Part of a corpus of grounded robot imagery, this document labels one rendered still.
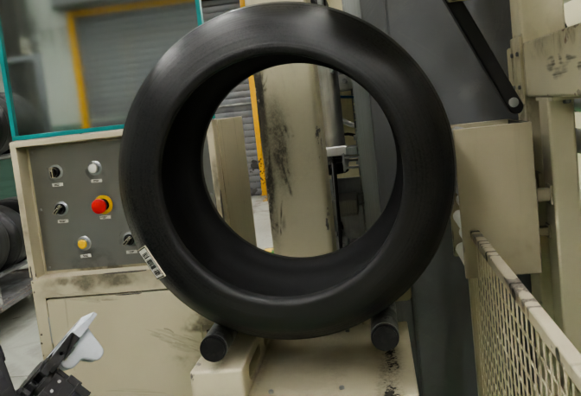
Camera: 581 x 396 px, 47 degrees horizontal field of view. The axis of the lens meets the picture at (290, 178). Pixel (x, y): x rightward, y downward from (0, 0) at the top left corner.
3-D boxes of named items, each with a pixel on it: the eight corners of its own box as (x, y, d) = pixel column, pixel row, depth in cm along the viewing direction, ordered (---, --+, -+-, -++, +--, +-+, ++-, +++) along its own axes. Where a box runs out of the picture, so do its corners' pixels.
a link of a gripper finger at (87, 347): (118, 331, 105) (79, 382, 100) (88, 308, 104) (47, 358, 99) (124, 329, 102) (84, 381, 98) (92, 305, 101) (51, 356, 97)
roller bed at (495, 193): (453, 256, 153) (442, 125, 150) (520, 250, 151) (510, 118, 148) (465, 278, 134) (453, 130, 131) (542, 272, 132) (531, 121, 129)
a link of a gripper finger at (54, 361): (77, 341, 102) (37, 390, 97) (67, 334, 102) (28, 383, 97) (83, 338, 98) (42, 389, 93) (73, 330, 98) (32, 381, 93)
